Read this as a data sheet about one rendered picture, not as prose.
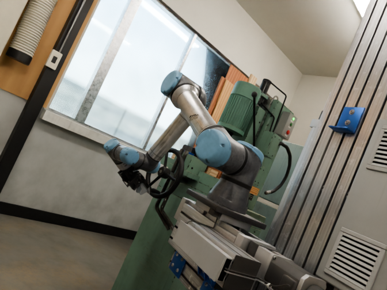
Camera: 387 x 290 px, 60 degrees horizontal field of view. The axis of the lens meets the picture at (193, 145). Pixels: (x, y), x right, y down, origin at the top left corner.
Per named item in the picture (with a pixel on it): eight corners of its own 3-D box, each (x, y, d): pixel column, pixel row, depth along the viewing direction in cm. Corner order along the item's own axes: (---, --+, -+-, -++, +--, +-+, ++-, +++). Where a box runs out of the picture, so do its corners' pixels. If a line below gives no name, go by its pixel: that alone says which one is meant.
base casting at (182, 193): (157, 184, 212) (163, 171, 212) (214, 205, 250) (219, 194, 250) (204, 212, 178) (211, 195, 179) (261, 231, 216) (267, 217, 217)
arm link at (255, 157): (258, 190, 121) (273, 155, 122) (236, 179, 112) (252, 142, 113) (234, 180, 130) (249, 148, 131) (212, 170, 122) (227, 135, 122)
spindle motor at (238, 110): (211, 123, 210) (230, 79, 212) (227, 134, 222) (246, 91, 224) (231, 129, 197) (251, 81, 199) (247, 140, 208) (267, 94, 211)
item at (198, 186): (165, 173, 210) (168, 167, 211) (188, 182, 224) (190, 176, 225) (208, 194, 181) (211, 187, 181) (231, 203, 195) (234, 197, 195)
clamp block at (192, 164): (171, 163, 195) (177, 149, 196) (186, 170, 204) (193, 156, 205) (186, 170, 184) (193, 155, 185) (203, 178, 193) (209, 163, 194)
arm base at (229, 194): (253, 218, 118) (264, 192, 119) (220, 205, 111) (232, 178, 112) (230, 206, 131) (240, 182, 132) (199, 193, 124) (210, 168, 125)
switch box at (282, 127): (273, 133, 220) (283, 110, 221) (281, 138, 226) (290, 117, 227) (281, 134, 215) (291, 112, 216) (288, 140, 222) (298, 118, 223)
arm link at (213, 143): (254, 158, 112) (195, 79, 150) (227, 142, 103) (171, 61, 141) (229, 182, 116) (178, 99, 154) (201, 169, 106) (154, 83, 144)
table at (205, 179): (148, 158, 212) (152, 149, 212) (181, 172, 232) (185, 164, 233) (212, 189, 167) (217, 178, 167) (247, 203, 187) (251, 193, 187)
